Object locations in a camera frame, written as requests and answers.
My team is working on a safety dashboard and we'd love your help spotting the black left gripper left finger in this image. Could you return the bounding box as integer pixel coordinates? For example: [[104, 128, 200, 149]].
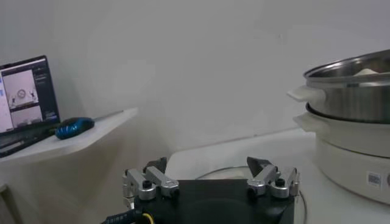
[[122, 156, 180, 201]]

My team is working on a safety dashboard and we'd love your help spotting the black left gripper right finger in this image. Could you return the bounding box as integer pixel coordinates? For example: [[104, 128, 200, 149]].
[[246, 156, 301, 200]]

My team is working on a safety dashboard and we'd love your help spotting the round glass pot lid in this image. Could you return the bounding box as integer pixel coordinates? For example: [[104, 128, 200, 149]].
[[194, 165, 308, 224]]

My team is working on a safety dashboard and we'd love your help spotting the perforated steel steamer basket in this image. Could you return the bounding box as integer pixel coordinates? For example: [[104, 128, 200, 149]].
[[286, 49, 390, 124]]

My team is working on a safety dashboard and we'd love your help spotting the white electric cooker pot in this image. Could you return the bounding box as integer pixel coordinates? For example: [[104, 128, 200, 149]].
[[292, 103, 390, 206]]

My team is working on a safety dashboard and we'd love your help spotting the white side table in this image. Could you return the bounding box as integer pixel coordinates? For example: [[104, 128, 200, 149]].
[[0, 107, 140, 224]]

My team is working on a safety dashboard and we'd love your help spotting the blue computer mouse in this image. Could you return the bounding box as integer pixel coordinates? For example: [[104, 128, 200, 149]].
[[54, 117, 96, 141]]

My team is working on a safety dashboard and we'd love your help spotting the black laptop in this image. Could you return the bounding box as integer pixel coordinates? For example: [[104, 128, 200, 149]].
[[0, 55, 61, 159]]

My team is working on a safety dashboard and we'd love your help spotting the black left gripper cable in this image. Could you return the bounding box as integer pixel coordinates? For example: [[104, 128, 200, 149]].
[[102, 209, 155, 224]]

